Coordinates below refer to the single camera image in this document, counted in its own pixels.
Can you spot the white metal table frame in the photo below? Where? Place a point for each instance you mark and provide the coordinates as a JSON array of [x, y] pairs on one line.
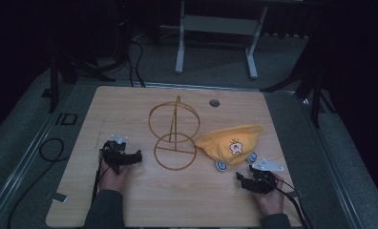
[[220, 24]]

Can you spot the black metal stand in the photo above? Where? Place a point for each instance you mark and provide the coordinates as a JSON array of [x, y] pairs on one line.
[[54, 86], [316, 89]]

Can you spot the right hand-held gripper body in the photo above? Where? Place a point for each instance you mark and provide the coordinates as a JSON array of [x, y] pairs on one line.
[[264, 179]]

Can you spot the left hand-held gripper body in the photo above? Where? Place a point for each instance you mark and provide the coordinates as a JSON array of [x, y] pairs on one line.
[[114, 152]]

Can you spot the yellow knitted hat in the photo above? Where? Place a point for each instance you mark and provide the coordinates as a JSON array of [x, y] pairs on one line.
[[228, 143]]

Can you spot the round grey table grommet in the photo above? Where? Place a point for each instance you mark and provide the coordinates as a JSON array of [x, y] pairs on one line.
[[214, 103]]

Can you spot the person's right hand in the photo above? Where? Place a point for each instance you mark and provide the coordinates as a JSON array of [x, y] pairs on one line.
[[271, 202]]

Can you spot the person's left hand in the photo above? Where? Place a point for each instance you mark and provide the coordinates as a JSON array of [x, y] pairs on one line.
[[112, 179]]

